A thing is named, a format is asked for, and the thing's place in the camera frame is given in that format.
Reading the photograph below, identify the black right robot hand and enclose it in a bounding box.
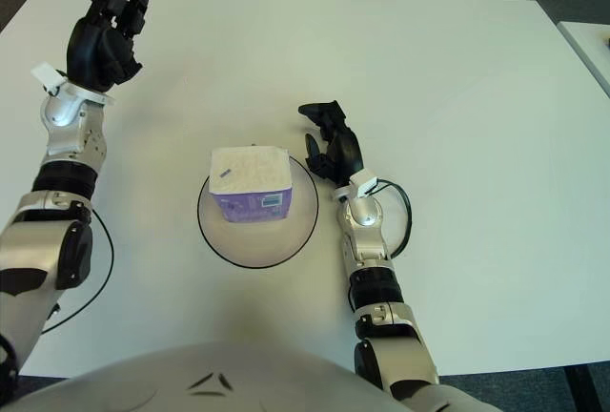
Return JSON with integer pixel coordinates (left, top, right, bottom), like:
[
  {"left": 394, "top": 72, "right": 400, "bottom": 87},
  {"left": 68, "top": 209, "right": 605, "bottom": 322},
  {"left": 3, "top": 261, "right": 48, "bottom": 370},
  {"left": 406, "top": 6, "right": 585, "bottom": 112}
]
[{"left": 297, "top": 99, "right": 366, "bottom": 190}]

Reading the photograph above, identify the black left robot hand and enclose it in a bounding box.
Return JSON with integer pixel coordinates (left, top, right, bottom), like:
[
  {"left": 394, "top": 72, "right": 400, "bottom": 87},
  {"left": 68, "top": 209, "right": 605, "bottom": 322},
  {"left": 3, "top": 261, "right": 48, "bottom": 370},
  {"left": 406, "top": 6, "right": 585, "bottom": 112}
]
[{"left": 65, "top": 0, "right": 153, "bottom": 93}]

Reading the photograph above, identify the purple tissue paper pack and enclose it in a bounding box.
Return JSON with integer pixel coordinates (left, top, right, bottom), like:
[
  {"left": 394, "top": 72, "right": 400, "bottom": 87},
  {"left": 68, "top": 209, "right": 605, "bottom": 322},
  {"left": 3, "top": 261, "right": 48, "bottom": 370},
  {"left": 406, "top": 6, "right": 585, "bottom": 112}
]
[{"left": 209, "top": 144, "right": 294, "bottom": 224}]

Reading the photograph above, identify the white plate with black rim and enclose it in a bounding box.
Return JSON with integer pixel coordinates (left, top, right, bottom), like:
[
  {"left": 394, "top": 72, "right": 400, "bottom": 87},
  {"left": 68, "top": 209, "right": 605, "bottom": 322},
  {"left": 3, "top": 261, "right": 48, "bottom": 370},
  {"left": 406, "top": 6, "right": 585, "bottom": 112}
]
[{"left": 196, "top": 156, "right": 319, "bottom": 270}]

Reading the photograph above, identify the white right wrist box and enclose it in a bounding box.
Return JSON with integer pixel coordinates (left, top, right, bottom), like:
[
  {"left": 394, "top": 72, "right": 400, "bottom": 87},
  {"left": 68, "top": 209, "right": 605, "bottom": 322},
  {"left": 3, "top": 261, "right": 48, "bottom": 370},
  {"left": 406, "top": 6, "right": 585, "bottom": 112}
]
[{"left": 350, "top": 168, "right": 380, "bottom": 198}]

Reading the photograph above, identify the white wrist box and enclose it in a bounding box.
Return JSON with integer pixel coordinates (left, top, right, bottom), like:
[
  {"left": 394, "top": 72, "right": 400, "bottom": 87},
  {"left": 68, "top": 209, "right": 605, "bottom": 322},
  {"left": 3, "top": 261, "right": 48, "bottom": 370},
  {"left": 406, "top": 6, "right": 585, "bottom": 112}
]
[
  {"left": 30, "top": 62, "right": 66, "bottom": 92},
  {"left": 350, "top": 168, "right": 380, "bottom": 198}
]

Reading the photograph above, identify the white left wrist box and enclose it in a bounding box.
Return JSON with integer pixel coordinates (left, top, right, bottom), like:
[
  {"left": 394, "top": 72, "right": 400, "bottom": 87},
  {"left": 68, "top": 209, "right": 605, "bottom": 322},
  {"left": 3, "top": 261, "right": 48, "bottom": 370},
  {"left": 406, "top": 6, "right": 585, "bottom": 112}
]
[{"left": 30, "top": 62, "right": 66, "bottom": 92}]

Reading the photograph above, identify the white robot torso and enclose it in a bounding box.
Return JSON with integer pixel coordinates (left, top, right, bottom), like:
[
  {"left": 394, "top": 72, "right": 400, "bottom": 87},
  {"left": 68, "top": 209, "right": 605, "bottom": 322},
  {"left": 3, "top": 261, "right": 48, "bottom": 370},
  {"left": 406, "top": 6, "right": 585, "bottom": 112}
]
[{"left": 4, "top": 340, "right": 501, "bottom": 412}]

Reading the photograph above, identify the white side table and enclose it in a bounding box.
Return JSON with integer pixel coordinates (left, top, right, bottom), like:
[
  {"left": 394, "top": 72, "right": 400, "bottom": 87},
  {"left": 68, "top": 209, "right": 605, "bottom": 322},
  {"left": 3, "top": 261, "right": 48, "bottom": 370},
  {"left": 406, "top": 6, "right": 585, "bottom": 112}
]
[{"left": 557, "top": 20, "right": 610, "bottom": 98}]

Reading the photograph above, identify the black table leg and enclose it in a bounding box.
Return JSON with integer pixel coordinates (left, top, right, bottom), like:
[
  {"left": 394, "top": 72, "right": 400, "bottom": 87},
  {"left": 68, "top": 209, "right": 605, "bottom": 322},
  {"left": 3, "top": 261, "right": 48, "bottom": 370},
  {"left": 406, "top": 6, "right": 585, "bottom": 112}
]
[{"left": 564, "top": 363, "right": 604, "bottom": 412}]

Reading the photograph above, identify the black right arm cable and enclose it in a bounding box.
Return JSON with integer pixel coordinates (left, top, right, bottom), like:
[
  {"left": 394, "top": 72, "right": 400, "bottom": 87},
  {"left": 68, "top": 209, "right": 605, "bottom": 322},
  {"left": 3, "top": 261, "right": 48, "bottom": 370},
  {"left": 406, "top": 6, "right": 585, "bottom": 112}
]
[{"left": 374, "top": 178, "right": 412, "bottom": 258}]

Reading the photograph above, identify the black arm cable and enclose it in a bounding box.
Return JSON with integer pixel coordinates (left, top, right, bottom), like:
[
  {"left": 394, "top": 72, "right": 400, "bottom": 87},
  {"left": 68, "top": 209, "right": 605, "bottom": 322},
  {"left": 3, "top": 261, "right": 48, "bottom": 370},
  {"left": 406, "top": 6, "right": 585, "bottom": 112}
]
[
  {"left": 40, "top": 209, "right": 115, "bottom": 336},
  {"left": 374, "top": 178, "right": 412, "bottom": 258}
]

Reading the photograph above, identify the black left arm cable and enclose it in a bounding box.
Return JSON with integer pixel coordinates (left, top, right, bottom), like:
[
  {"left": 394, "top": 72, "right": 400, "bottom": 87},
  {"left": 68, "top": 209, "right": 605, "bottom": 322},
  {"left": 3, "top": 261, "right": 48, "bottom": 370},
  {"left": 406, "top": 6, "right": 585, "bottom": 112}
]
[{"left": 40, "top": 209, "right": 115, "bottom": 336}]

